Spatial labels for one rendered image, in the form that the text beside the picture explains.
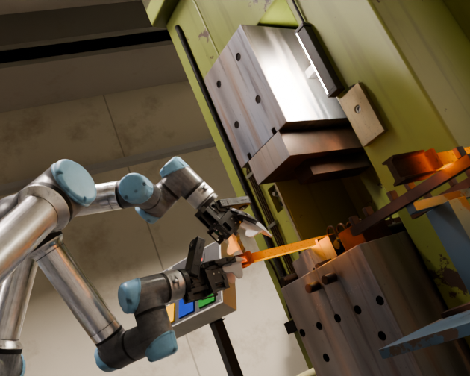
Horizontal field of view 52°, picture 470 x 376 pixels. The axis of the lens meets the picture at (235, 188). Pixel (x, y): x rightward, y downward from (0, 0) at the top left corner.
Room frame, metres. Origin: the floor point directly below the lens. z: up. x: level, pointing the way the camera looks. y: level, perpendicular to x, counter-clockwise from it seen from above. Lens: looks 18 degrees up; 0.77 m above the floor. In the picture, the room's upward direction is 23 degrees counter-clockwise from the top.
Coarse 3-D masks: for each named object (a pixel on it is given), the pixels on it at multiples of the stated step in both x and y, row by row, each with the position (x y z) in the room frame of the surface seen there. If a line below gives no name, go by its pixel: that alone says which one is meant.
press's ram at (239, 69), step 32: (256, 32) 1.43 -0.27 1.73; (288, 32) 1.53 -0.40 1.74; (224, 64) 1.52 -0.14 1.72; (256, 64) 1.41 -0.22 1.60; (288, 64) 1.48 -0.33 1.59; (224, 96) 1.58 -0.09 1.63; (256, 96) 1.46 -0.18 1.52; (288, 96) 1.44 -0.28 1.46; (320, 96) 1.53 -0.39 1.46; (256, 128) 1.51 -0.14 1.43; (288, 128) 1.46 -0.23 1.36
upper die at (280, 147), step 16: (320, 128) 1.56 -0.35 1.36; (336, 128) 1.61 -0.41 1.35; (352, 128) 1.66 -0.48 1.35; (272, 144) 1.48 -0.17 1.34; (288, 144) 1.45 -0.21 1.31; (304, 144) 1.49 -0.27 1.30; (320, 144) 1.54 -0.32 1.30; (336, 144) 1.58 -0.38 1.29; (352, 144) 1.63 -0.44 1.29; (256, 160) 1.56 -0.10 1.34; (272, 160) 1.51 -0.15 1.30; (288, 160) 1.48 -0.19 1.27; (256, 176) 1.59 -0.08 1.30; (272, 176) 1.57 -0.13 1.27; (288, 176) 1.64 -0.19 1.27
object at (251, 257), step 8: (304, 240) 1.47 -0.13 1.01; (312, 240) 1.49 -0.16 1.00; (272, 248) 1.39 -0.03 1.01; (280, 248) 1.40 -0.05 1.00; (288, 248) 1.42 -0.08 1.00; (296, 248) 1.44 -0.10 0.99; (304, 248) 1.48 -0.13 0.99; (240, 256) 1.32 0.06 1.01; (248, 256) 1.32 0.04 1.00; (256, 256) 1.35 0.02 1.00; (264, 256) 1.36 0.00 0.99; (272, 256) 1.39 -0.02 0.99; (248, 264) 1.33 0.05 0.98
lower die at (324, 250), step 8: (320, 240) 1.47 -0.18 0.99; (328, 240) 1.45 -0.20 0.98; (312, 248) 1.51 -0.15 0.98; (320, 248) 1.48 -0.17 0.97; (328, 248) 1.46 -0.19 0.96; (344, 248) 1.46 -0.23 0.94; (304, 256) 1.54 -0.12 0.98; (312, 256) 1.52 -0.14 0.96; (320, 256) 1.49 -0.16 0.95; (328, 256) 1.47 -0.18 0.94; (296, 264) 1.58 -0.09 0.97; (304, 264) 1.55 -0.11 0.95; (312, 264) 1.53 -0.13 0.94; (296, 272) 1.60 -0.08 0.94; (304, 272) 1.57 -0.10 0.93
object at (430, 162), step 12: (396, 156) 0.75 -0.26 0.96; (408, 156) 0.77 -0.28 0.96; (420, 156) 0.79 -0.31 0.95; (432, 156) 0.78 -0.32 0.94; (444, 156) 0.81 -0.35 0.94; (396, 168) 0.75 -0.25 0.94; (408, 168) 0.77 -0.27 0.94; (420, 168) 0.78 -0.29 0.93; (432, 168) 0.79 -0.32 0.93; (444, 168) 0.84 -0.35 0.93; (396, 180) 0.76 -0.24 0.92; (408, 180) 0.76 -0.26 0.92; (420, 180) 0.80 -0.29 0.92
